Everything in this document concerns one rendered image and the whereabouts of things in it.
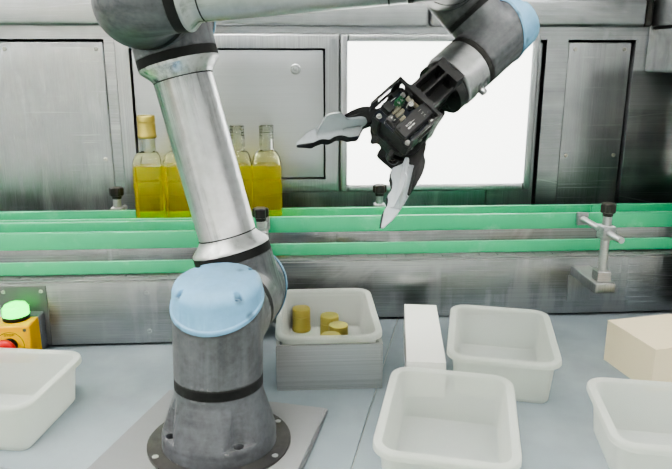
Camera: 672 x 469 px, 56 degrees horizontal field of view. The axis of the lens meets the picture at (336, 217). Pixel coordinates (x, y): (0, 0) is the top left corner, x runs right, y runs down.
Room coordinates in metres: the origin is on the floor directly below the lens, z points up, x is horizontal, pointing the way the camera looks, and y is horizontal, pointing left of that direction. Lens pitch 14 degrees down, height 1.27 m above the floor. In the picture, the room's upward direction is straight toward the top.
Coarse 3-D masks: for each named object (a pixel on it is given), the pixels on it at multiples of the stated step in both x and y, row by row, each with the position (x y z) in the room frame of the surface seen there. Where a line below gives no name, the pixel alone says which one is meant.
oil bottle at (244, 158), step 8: (240, 152) 1.23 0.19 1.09; (248, 152) 1.25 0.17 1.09; (240, 160) 1.22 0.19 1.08; (248, 160) 1.23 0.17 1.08; (240, 168) 1.22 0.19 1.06; (248, 168) 1.22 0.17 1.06; (248, 176) 1.22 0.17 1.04; (248, 184) 1.22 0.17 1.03; (248, 192) 1.22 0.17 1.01; (248, 200) 1.22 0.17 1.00
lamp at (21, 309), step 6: (6, 306) 1.03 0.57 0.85; (12, 306) 1.03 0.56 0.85; (18, 306) 1.03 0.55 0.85; (24, 306) 1.04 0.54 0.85; (6, 312) 1.02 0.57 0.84; (12, 312) 1.02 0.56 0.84; (18, 312) 1.03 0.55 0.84; (24, 312) 1.03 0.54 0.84; (6, 318) 1.02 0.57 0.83; (12, 318) 1.02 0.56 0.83; (18, 318) 1.02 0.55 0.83; (24, 318) 1.03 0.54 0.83
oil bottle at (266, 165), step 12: (264, 156) 1.23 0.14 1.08; (276, 156) 1.24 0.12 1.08; (252, 168) 1.23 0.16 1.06; (264, 168) 1.23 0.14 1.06; (276, 168) 1.23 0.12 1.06; (264, 180) 1.23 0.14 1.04; (276, 180) 1.23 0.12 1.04; (264, 192) 1.23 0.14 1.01; (276, 192) 1.23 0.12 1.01; (264, 204) 1.23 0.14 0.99; (276, 204) 1.23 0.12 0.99
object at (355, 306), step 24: (336, 288) 1.15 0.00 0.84; (360, 288) 1.15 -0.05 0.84; (288, 312) 1.12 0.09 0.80; (312, 312) 1.13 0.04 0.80; (336, 312) 1.14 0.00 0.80; (360, 312) 1.13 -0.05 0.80; (288, 336) 0.93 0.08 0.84; (312, 336) 0.93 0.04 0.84; (336, 336) 0.93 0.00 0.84; (360, 336) 0.93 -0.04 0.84
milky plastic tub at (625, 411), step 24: (600, 384) 0.82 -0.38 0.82; (624, 384) 0.82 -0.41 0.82; (648, 384) 0.81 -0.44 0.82; (600, 408) 0.75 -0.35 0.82; (624, 408) 0.81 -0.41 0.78; (648, 408) 0.81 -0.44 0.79; (600, 432) 0.77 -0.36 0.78; (624, 432) 0.80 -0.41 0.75; (648, 432) 0.80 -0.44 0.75; (624, 456) 0.68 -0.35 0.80; (648, 456) 0.67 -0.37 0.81
